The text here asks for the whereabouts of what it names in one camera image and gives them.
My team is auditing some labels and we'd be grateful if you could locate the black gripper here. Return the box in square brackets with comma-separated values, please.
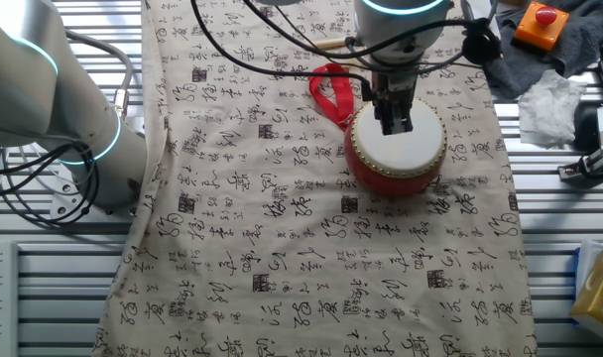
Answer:
[370, 68, 419, 138]

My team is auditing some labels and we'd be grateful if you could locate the wooden drumstick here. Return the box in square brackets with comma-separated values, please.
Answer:
[310, 36, 355, 52]

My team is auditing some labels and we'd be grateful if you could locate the red drum with white skin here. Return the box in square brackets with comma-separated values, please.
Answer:
[343, 93, 449, 198]

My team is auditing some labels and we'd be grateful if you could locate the crumpled white tissue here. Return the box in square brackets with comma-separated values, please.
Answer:
[517, 67, 588, 149]

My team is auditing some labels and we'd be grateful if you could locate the orange emergency stop button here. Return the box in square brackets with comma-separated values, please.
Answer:
[510, 1, 570, 55]

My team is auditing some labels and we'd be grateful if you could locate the beige calligraphy print cloth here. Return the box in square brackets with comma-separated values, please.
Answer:
[91, 0, 539, 357]

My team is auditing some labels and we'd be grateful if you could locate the black computer mouse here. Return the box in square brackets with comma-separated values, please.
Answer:
[572, 101, 601, 154]

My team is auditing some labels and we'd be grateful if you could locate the grey towel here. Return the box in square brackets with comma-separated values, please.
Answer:
[482, 0, 603, 101]

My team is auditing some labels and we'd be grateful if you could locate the yellow tissue pack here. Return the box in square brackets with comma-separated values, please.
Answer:
[568, 239, 603, 334]

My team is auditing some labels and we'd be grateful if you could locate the red ribbon strap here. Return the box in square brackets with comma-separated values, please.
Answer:
[308, 62, 356, 133]

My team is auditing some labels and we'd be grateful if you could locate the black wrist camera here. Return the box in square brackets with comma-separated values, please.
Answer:
[461, 18, 502, 66]

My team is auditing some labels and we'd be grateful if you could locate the black camera clamp mount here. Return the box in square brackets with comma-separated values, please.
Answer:
[557, 147, 603, 188]

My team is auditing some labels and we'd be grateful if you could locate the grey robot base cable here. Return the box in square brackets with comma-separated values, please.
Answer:
[65, 29, 135, 121]

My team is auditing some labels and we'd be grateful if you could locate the black cable bundle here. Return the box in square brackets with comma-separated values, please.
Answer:
[0, 141, 103, 229]

